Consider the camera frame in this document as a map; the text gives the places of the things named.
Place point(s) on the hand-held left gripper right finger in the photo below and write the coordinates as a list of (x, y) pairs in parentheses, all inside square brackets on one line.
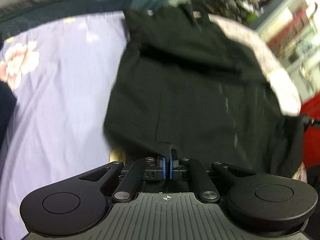
[(172, 168)]

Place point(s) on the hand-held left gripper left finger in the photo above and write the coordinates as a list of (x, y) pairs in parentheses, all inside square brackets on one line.
[(163, 168)]

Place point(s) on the black zip jacket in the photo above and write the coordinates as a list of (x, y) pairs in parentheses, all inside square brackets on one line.
[(187, 92)]

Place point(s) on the purple floral bedsheet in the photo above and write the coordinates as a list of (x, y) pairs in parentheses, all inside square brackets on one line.
[(62, 117)]

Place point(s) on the red object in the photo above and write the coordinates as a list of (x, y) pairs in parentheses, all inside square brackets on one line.
[(312, 142)]

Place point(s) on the navy cloth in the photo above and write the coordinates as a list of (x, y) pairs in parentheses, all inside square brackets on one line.
[(5, 110)]

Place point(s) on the blue grey bed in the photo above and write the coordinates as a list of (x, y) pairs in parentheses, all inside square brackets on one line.
[(62, 2)]

